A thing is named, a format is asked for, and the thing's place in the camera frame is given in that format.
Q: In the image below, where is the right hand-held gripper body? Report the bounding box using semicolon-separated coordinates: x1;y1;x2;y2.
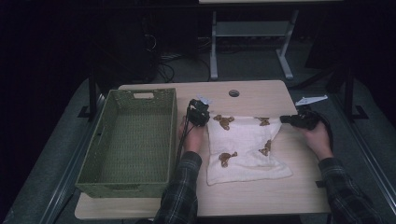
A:
293;94;329;131

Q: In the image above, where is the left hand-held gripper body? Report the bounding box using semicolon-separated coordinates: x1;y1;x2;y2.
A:
187;94;213;127

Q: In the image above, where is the white towel with brown bears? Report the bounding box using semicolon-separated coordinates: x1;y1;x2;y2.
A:
205;114;293;187

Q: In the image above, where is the green woven basket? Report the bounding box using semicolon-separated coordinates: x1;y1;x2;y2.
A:
75;88;178;199

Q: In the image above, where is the person's left hand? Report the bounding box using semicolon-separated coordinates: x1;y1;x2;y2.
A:
177;117;205;154

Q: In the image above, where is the person's right hand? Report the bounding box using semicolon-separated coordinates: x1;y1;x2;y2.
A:
300;120;334;161

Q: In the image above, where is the right hand-held gripper black cable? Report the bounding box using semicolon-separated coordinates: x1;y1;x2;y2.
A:
317;111;334;151

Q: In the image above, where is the hand-held gripper black cable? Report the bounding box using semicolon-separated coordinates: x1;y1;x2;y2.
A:
317;111;334;151
176;105;191;169

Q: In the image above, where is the left hand-held gripper black cable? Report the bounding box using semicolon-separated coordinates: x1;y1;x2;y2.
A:
176;105;191;169

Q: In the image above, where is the black metal post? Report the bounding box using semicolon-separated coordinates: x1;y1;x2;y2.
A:
343;66;369;123
78;69;98;123

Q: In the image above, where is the tangle of floor cables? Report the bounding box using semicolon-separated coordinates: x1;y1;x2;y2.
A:
155;53;213;84

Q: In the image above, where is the grey aluminium rail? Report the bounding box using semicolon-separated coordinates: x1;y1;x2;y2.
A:
330;92;396;216
38;92;107;224

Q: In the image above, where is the grey metal table frame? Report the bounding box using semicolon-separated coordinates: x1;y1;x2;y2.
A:
208;8;300;81

